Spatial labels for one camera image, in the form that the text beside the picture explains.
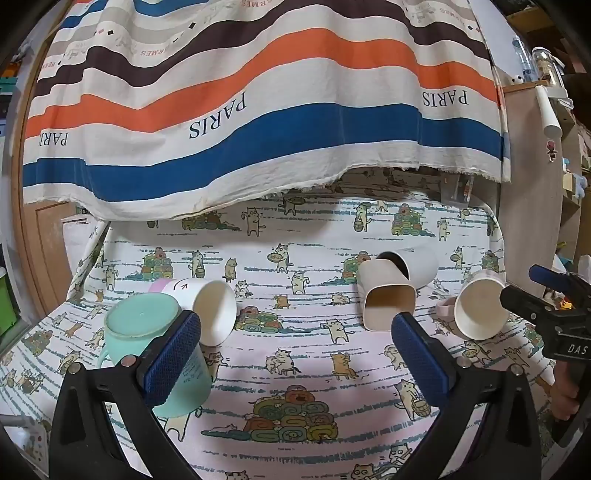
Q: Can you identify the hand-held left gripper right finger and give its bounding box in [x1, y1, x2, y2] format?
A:
[391, 312, 542, 480]

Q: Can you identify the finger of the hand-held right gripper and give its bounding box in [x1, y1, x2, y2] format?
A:
[529, 264, 583, 297]
[500, 285, 563, 329]

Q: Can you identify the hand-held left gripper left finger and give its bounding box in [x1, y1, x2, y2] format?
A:
[48, 310, 204, 480]

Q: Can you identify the mint green cup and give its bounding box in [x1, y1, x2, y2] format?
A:
[96, 294, 214, 419]

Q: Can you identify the white cup with pink base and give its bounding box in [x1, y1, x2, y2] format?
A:
[148, 278, 238, 347]

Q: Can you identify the beige square cup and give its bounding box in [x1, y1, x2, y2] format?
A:
[358, 259, 417, 332]

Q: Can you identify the white cup with dark inside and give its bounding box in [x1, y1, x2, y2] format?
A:
[376, 246, 439, 291]

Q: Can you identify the person's right hand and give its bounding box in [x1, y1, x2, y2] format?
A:
[550, 360, 583, 422]

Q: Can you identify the wooden side board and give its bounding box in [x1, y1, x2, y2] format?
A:
[500, 80, 577, 289]

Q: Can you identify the cat printed tablecloth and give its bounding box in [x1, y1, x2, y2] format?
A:
[0, 166, 561, 480]

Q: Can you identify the wooden cabinet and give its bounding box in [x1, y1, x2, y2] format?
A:
[17, 200, 95, 320]

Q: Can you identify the white paper tube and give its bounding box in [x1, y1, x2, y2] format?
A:
[534, 85, 563, 139]

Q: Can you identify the green box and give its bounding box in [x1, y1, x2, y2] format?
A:
[0, 264, 22, 341]

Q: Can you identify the glass jar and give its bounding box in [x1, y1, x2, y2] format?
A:
[531, 46, 567, 88]

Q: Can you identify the clear plastic bottle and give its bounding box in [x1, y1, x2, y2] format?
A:
[510, 37, 539, 82]

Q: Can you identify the striped cloth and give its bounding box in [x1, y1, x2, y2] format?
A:
[21, 0, 514, 220]

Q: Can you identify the white mug pink handle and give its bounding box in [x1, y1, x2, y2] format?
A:
[436, 271, 511, 342]

